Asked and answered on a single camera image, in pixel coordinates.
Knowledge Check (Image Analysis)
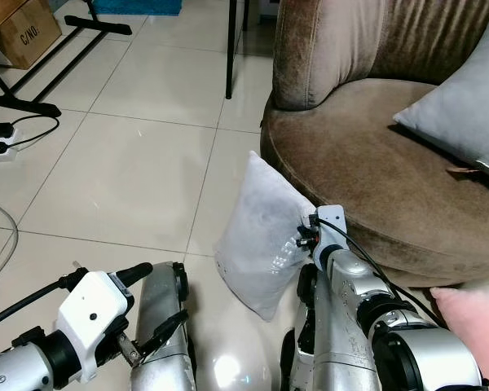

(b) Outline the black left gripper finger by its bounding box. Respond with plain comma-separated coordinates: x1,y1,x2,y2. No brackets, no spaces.
114,261,155,288
137,309,191,358

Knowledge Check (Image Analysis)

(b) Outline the small grey pillow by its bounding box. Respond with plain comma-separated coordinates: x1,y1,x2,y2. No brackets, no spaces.
214,151,318,322

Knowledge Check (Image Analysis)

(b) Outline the pink pillow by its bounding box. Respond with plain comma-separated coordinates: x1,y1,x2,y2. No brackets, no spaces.
430,283,489,391

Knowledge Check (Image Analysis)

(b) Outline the brown round velvet sofa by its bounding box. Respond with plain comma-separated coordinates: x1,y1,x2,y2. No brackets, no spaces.
259,0,489,288

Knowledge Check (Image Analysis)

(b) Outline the large grey pillow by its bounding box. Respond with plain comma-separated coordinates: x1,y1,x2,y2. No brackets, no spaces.
392,10,489,182

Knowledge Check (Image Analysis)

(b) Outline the silver left robot leg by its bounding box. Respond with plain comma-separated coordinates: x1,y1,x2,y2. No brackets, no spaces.
130,261,199,391

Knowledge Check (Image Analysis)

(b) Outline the white power strip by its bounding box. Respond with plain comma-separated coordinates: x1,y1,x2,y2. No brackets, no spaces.
0,122,20,163

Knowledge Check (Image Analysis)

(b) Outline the thin black metal leg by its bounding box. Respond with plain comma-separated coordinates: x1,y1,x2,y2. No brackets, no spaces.
225,0,240,101

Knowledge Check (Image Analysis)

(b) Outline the brown cardboard box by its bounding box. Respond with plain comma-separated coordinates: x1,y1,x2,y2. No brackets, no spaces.
0,0,64,71

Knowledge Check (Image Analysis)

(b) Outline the blue box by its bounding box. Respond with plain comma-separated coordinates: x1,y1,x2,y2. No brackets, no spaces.
91,0,183,17

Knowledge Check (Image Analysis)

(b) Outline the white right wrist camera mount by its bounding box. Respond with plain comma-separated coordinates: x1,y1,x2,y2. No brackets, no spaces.
309,205,348,266

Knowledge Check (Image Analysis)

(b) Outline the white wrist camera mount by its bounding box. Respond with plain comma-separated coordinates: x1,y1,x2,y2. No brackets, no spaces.
309,205,348,266
55,269,136,384

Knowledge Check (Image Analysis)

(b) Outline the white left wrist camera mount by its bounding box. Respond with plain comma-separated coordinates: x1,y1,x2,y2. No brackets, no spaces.
55,269,136,384

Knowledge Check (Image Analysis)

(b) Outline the white floor cable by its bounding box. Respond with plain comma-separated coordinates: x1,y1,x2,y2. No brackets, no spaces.
0,160,22,291

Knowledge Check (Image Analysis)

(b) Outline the black floor cable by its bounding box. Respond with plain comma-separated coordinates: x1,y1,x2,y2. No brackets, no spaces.
7,114,61,152

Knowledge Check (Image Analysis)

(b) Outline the black metal table frame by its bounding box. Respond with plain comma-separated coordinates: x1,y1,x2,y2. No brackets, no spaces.
0,0,134,118

